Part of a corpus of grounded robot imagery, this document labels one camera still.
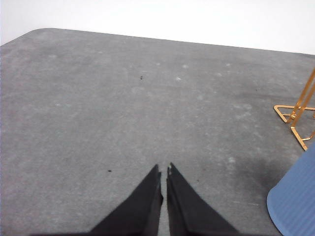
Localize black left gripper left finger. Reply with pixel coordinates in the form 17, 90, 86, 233
90, 164, 163, 236

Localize blue ribbed plastic cup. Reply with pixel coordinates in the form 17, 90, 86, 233
267, 143, 315, 236

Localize gold wire cup rack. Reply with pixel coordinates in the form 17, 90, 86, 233
274, 68, 315, 150

